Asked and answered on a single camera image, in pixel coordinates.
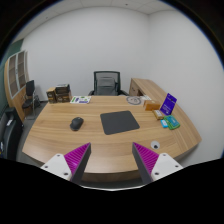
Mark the grey mesh office chair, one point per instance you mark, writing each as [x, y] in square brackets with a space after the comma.
[107, 83]

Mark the dark grey mouse pad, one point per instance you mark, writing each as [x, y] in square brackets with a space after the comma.
[118, 122]

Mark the wooden glass door cabinet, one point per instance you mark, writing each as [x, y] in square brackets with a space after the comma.
[15, 79]

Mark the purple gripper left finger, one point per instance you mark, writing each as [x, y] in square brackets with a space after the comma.
[70, 166]

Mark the wooden office desk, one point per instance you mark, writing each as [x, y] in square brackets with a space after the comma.
[111, 156]

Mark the small tan box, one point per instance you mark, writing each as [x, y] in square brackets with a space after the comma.
[158, 114]

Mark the white green booklet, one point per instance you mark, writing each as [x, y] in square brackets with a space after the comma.
[80, 99]

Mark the black chair at left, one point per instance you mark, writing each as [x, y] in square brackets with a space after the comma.
[11, 128]

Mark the black visitor chair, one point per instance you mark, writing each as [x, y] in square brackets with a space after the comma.
[31, 100]

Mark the white desk cable grommet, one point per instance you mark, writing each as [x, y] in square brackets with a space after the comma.
[155, 145]

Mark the small brown box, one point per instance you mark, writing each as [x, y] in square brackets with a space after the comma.
[51, 95]

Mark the black computer mouse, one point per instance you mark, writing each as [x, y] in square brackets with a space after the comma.
[76, 123]

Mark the purple standing sign card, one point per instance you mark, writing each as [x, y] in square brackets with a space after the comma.
[168, 104]

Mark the green flat box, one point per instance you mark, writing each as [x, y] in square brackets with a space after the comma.
[171, 122]

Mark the small blue box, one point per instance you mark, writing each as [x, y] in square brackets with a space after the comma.
[164, 123]

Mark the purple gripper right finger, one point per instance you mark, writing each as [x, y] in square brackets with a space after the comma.
[153, 166]

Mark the orange brown cardboard box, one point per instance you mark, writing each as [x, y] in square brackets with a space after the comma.
[150, 105]

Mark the dark brown box stack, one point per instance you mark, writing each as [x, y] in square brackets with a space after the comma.
[63, 93]

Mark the wooden side return desk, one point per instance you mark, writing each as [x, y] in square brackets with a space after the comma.
[139, 87]

